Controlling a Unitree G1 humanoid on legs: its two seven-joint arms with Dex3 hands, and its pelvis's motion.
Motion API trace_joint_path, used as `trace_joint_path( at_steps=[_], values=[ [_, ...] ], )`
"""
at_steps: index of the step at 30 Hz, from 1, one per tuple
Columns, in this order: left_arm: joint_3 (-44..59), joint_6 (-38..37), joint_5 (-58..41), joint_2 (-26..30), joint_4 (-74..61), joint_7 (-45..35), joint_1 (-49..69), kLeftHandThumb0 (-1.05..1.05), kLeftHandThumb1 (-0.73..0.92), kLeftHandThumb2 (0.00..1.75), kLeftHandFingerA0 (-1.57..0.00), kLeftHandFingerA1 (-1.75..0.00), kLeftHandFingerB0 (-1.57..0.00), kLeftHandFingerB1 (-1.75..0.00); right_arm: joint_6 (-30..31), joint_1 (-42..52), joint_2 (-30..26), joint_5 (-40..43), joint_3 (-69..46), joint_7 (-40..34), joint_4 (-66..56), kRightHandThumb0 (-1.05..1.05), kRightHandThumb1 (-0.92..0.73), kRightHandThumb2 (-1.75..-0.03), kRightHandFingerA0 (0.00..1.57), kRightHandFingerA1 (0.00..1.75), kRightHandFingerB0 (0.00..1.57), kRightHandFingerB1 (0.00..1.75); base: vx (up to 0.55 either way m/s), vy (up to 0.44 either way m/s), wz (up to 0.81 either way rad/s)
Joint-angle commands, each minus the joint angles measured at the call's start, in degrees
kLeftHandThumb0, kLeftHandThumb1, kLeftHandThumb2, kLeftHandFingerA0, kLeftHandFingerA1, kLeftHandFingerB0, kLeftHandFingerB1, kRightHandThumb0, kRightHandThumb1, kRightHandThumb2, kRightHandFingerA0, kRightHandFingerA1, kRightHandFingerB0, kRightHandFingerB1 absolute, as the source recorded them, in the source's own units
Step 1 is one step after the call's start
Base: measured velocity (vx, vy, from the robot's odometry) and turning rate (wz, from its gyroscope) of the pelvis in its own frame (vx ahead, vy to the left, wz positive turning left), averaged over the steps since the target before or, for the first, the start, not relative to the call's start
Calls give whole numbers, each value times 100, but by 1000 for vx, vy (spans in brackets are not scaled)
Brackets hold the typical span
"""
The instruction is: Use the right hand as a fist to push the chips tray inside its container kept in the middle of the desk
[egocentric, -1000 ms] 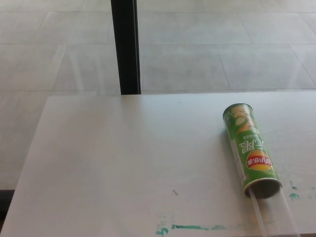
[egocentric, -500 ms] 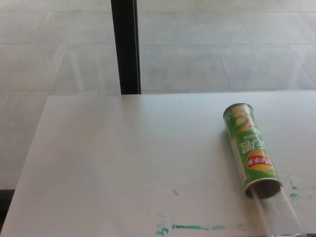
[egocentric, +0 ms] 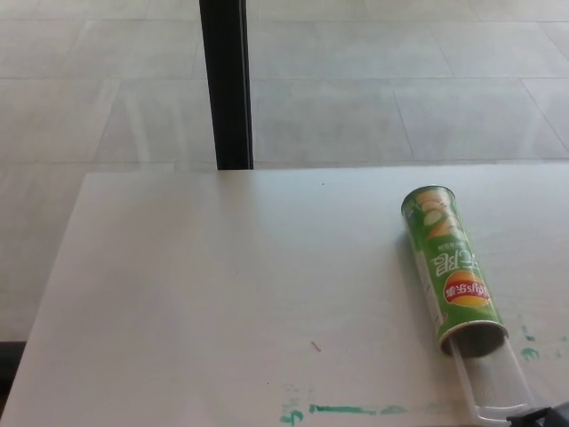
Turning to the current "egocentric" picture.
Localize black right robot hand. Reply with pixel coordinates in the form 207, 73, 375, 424
506, 404, 569, 427

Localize clear plastic chips tray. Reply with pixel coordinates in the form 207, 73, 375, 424
445, 336, 541, 423

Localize green Lay's chips can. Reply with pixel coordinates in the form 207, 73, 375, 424
400, 185, 509, 359

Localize black vertical post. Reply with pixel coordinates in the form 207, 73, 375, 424
198, 0, 255, 172

